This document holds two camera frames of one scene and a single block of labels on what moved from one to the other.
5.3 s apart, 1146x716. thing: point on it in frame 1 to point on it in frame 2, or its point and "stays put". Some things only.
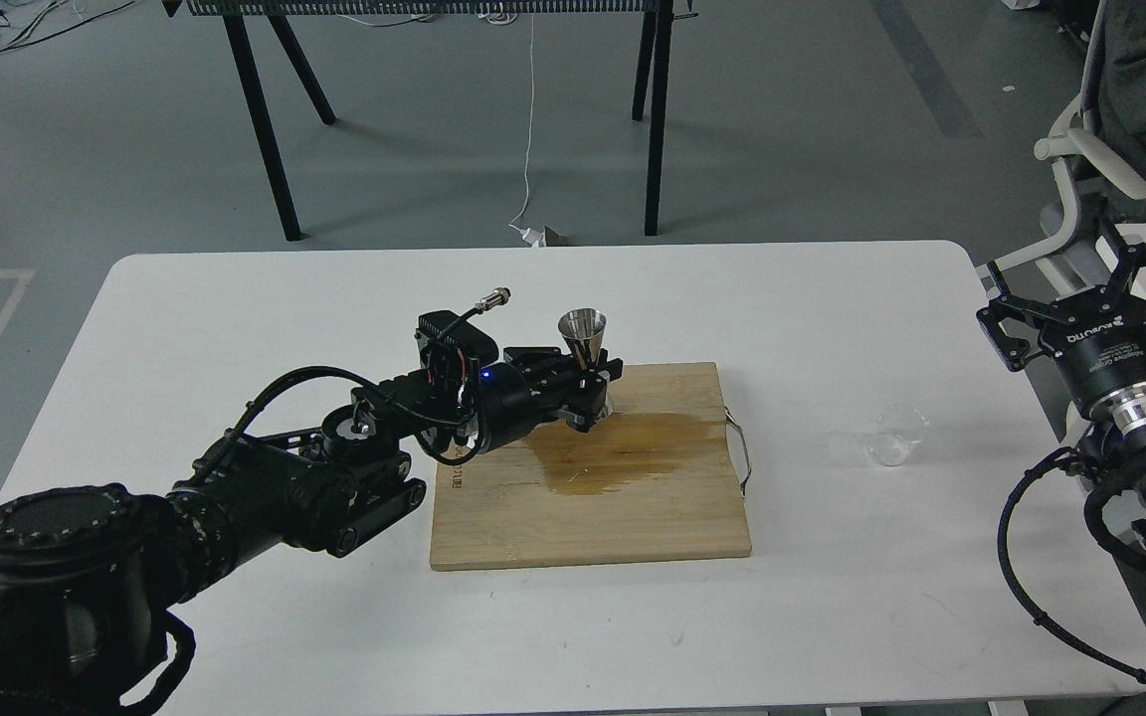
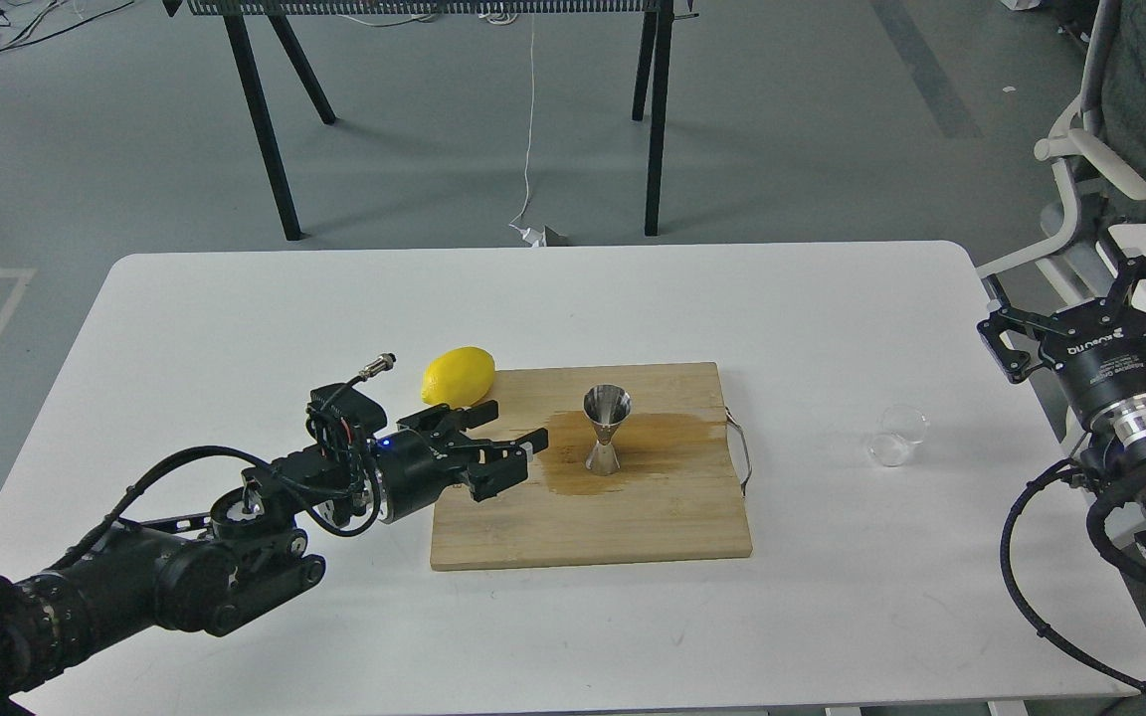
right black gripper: [1106, 345] stays put
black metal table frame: [235, 11] stays put
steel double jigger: [586, 325] to [605, 407]
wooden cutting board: [651, 479] stays put
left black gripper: [533, 386] to [419, 464]
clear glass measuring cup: [897, 429] stays put
